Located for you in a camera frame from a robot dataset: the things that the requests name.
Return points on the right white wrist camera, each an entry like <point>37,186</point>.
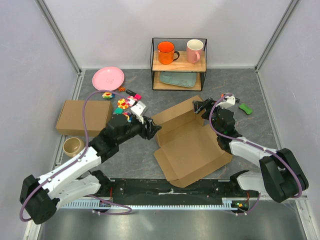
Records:
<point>227,102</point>

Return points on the light green tray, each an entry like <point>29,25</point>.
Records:
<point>180,79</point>

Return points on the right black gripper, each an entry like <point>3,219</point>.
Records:
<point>199,106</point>

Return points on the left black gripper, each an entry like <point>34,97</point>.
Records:
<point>152,128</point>

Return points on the black wire wooden shelf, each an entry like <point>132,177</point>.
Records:
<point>181,65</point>

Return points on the pink flower toy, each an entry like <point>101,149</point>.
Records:
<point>131,101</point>

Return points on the pink mug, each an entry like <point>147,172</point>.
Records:
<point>194,50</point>

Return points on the orange yellow flower toy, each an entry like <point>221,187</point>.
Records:
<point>123,104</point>

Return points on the green black eraser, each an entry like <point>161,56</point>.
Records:
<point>245,108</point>

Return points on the orange mug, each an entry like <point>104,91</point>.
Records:
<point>167,53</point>

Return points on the small orange flower toy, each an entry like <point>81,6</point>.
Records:
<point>122,89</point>

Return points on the pink black highlighter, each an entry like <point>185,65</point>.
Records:
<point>133,94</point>

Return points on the pink plate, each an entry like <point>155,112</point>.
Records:
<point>108,78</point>

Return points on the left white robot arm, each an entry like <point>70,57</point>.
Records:
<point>41,197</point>

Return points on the brown cardboard box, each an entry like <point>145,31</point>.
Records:
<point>97,114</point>
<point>188,149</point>

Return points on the closed brown cardboard box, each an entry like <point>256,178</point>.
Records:
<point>97,114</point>

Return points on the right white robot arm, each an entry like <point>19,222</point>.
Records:
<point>280,176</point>

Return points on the beige cup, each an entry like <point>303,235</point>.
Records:
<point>73,146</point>

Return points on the rainbow flower toy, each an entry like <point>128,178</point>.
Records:
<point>128,115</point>

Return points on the grey slotted cable duct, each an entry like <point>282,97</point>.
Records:
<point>95,204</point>

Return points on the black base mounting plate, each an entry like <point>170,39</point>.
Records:
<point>134,191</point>

